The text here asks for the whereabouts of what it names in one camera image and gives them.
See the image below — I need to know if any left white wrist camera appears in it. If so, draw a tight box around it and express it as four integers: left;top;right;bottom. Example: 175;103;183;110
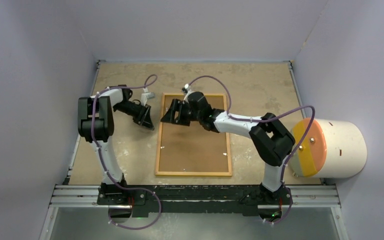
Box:
140;87;156;106

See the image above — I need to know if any yellow picture frame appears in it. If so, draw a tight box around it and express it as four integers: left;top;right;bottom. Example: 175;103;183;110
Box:
154;93;233;177

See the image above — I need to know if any white cylinder container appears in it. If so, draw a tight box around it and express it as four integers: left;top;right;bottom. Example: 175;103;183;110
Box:
288;118;368;179

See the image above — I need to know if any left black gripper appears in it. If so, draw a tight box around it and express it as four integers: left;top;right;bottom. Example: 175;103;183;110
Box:
113;102;155;131

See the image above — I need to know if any aluminium rail frame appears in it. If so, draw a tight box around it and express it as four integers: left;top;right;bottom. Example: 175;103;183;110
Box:
41;61;348;240

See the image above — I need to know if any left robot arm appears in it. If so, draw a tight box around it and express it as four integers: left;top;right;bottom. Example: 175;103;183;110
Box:
77;85;155;205

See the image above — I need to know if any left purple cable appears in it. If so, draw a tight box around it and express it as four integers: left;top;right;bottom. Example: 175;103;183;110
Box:
90;73;162;231

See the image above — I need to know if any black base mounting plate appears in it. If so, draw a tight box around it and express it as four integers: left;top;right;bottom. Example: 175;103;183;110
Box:
97;183;292;219

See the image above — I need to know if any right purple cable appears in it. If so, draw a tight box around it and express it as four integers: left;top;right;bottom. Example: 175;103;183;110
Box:
183;75;316;226

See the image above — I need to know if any purple cable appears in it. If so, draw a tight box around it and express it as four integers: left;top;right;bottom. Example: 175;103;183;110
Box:
183;75;316;226
90;73;162;231

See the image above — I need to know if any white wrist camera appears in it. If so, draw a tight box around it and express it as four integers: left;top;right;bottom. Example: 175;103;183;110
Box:
140;87;156;106
181;83;194;101

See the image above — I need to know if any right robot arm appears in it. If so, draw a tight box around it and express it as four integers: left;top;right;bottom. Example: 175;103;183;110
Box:
160;91;296;204

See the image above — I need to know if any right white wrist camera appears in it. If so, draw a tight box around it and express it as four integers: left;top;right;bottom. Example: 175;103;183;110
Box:
181;83;194;101

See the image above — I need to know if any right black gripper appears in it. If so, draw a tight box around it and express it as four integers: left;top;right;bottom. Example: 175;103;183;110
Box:
161;99;202;127

